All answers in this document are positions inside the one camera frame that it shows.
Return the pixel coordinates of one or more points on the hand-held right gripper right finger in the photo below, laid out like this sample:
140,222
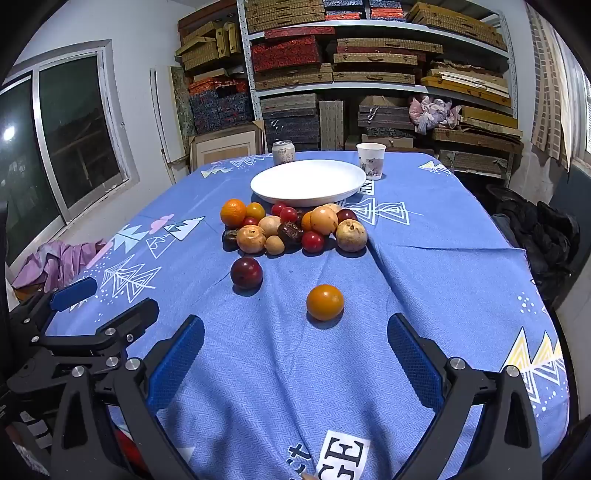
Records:
413,364

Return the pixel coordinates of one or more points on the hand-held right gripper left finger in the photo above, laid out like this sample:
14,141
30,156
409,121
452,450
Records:
178,360

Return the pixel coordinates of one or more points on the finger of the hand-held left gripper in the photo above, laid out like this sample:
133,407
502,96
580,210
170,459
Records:
74,293
134,316

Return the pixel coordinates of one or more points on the yellow-orange tomato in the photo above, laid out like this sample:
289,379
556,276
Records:
255,211
325,302

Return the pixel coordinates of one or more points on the dark red plum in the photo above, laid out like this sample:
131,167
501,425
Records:
346,215
246,273

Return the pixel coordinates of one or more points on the dark water chestnut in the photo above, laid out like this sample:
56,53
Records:
229,240
290,233
299,217

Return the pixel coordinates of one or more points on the orange passion fruit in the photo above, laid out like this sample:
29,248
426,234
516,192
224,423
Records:
324,220
251,239

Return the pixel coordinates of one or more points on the brownish passion fruit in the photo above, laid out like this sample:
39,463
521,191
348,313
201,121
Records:
351,236

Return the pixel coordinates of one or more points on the large mandarin orange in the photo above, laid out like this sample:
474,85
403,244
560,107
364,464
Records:
233,213

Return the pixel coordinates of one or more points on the red cherry tomato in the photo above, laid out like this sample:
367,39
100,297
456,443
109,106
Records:
288,215
278,207
313,242
250,221

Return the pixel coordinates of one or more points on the small tan longan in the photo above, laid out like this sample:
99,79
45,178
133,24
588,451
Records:
274,245

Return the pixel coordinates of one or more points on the tan passion fruit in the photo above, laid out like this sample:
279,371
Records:
332,207
269,225

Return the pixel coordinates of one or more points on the white plate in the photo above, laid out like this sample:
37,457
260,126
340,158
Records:
304,180

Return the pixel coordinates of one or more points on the pink cloth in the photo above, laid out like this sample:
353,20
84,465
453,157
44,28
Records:
55,263

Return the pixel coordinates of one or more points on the blue patterned tablecloth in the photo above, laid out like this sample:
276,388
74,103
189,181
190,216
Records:
277,369

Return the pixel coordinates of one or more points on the cardboard framed box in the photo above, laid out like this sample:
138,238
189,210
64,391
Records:
226,147

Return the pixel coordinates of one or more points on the white board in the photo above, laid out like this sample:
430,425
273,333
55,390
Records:
164,115

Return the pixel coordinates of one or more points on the printed paper cup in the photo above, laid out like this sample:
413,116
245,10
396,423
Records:
371,161

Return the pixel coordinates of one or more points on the green marbled panel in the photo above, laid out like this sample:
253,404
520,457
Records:
182,101

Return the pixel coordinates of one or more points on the beverage can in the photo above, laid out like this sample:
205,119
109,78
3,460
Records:
282,152

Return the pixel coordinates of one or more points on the pile of mixed gift boxes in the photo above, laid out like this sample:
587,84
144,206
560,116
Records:
217,101

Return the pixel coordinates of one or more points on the pink plastic bag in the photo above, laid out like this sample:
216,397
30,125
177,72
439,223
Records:
434,113

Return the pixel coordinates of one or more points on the white metal shelf rack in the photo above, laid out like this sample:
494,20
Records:
244,55

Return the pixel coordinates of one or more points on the beige checked curtain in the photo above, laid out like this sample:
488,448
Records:
547,92

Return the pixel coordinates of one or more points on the aluminium frame window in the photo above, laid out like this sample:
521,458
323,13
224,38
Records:
69,129

